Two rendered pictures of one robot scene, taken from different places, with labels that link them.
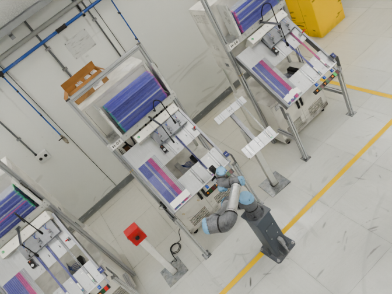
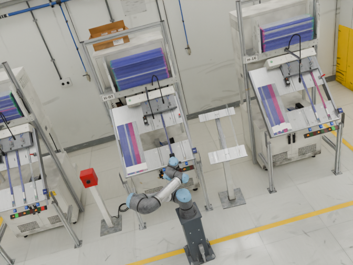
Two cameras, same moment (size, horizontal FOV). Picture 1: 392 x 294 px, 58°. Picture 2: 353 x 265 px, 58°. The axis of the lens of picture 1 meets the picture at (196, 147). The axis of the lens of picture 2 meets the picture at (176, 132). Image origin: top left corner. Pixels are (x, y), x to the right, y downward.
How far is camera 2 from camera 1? 59 cm
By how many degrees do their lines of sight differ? 10
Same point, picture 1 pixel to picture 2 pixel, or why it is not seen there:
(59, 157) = (79, 89)
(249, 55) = (262, 75)
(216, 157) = (185, 149)
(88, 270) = (37, 187)
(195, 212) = (152, 186)
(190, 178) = (154, 155)
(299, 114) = (287, 149)
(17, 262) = not seen: outside the picture
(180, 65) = (212, 60)
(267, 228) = (191, 231)
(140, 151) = (126, 113)
